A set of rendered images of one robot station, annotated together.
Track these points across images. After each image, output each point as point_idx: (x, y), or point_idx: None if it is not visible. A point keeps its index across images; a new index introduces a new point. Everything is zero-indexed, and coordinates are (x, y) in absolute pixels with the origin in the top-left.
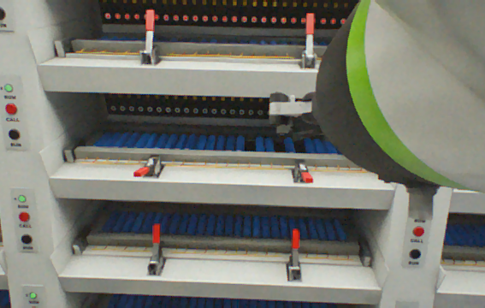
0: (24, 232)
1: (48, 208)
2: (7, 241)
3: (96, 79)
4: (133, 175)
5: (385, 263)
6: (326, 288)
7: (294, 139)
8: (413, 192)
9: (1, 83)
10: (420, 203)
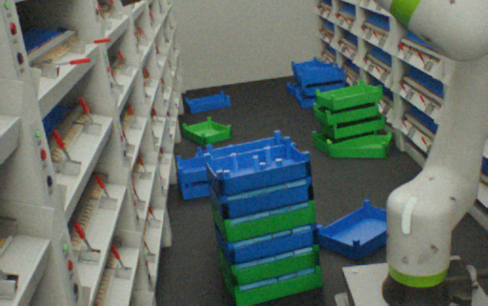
0: (46, 173)
1: (45, 136)
2: (42, 195)
3: None
4: (50, 80)
5: (109, 97)
6: (107, 130)
7: (125, 6)
8: None
9: (2, 0)
10: None
